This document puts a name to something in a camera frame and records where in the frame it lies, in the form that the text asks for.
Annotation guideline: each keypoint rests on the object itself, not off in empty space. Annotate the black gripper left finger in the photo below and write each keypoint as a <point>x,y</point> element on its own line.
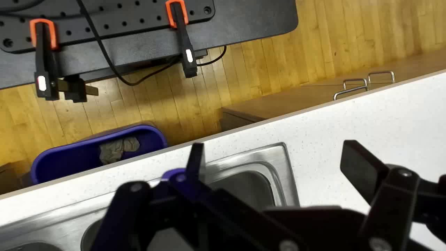
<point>218,204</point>

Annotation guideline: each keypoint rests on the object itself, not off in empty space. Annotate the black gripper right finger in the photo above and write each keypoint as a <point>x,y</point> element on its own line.
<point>391,196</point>

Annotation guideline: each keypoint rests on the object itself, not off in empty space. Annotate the stainless steel double sink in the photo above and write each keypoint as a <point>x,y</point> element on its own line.
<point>260,182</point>

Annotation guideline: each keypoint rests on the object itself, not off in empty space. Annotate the wooden base cabinet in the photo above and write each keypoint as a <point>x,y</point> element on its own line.
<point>288,100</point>

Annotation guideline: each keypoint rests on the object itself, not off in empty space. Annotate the blue plastic bin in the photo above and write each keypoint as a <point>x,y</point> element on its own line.
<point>70,158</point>

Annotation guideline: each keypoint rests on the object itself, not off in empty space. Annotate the orange and black clamp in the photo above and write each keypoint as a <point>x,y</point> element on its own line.
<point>45,61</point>
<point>183,43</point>

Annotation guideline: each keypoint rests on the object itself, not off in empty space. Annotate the black pegboard robot table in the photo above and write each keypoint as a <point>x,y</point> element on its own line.
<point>140,29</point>

